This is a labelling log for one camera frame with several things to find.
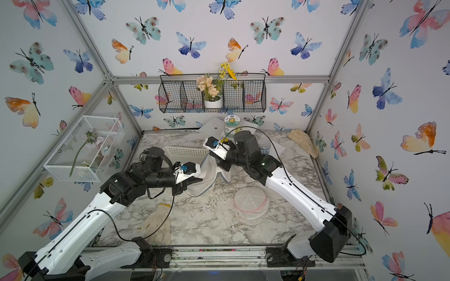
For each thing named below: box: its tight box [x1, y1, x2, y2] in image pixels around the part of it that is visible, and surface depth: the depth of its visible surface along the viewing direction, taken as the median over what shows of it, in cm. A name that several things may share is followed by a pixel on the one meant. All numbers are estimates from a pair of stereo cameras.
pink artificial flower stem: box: [68, 130, 96, 177], surface depth 75 cm
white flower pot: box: [203, 97, 223, 109], surface depth 93 cm
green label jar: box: [223, 114, 241, 138], surface depth 84 cm
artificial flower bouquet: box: [196, 62, 239, 102], surface depth 84 cm
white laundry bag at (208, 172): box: [185, 152, 232, 197], surface depth 69 cm
